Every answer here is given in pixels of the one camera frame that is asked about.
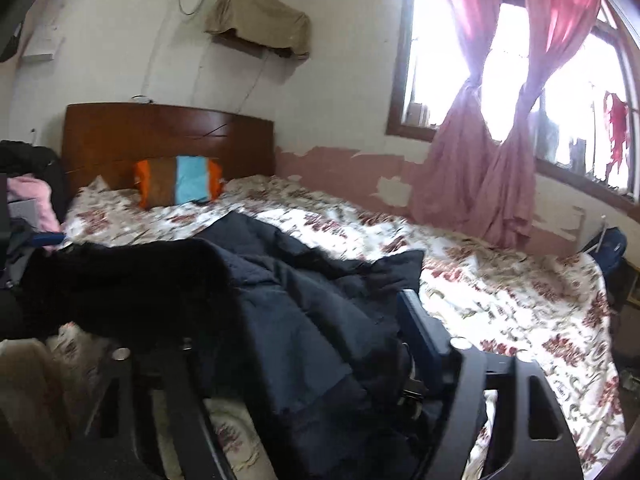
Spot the cloth covered air conditioner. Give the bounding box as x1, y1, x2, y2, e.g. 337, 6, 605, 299
205, 0, 312, 58

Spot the brown framed window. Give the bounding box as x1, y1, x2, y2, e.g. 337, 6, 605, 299
386, 0, 640, 208

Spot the floral bedspread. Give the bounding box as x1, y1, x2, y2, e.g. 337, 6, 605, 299
47, 174, 628, 480

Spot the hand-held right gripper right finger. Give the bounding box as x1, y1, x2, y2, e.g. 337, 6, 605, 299
397, 289, 586, 480

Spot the brown wooden headboard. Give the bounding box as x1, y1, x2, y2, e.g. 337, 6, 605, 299
62, 102, 277, 196

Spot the dark power cable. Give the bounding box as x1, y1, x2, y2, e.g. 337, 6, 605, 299
239, 52, 268, 112

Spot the grey box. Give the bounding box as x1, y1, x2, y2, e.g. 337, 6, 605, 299
10, 199, 40, 222

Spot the pink tied curtain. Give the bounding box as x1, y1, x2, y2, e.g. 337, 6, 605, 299
472, 0, 603, 251
412, 0, 506, 241

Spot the beige fleece blanket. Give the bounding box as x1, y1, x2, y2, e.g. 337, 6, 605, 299
0, 337, 76, 461

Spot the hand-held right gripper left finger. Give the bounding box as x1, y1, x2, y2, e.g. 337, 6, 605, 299
65, 342, 238, 480

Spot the pink fleece cloth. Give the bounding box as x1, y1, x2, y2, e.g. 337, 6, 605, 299
10, 175, 62, 233

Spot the striped orange blue pillow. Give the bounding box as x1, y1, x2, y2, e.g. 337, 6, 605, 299
132, 156, 224, 210

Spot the dark navy padded jacket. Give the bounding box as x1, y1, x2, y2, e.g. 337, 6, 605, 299
20, 211, 488, 480

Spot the wooden shelf desk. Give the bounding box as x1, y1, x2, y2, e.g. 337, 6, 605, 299
617, 255, 640, 313

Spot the blue backpack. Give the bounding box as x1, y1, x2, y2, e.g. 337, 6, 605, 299
592, 226, 628, 271

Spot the red hanging garment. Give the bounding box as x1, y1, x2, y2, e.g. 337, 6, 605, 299
602, 91, 632, 181

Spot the white wall box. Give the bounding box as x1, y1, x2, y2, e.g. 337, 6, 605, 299
22, 34, 64, 60

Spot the black garment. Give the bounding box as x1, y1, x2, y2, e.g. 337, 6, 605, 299
0, 140, 67, 183

